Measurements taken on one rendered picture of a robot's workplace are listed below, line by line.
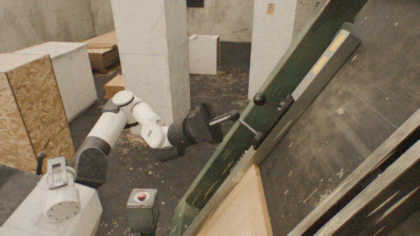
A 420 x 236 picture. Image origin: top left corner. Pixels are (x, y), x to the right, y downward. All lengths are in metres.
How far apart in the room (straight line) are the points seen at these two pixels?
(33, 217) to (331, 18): 1.02
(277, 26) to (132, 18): 2.15
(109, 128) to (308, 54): 0.74
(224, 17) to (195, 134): 8.07
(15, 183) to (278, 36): 3.92
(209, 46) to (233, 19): 3.23
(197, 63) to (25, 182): 5.15
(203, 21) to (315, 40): 7.96
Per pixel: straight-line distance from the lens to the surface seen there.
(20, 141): 2.65
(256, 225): 0.76
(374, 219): 0.48
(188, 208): 1.34
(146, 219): 1.38
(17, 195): 0.83
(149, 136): 0.89
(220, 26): 8.85
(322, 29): 1.03
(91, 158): 0.91
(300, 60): 1.04
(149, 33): 3.04
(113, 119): 1.02
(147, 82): 3.21
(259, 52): 4.38
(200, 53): 5.72
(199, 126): 0.77
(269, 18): 4.28
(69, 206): 0.68
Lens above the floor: 1.85
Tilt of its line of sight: 27 degrees down
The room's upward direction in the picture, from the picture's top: straight up
